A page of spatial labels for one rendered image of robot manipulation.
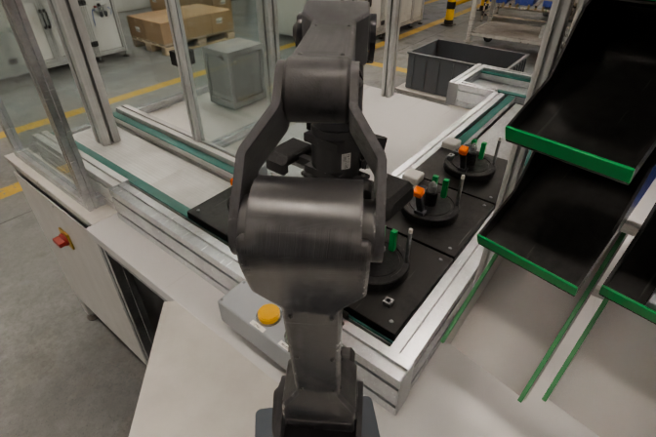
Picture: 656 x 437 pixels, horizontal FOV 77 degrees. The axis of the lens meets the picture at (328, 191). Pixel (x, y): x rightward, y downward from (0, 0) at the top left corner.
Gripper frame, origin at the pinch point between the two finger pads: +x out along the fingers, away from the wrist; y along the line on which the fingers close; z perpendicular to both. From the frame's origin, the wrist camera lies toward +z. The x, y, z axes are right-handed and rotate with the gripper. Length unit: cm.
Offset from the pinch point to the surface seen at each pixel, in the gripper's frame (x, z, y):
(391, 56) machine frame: 20, 127, 65
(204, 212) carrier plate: 28, 10, 47
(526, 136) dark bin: -11.2, 11.8, -17.5
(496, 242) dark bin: 5.8, 14.0, -17.3
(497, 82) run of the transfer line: 34, 162, 28
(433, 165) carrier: 28, 65, 14
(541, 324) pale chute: 18.9, 16.7, -26.1
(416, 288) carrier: 28.3, 20.1, -4.8
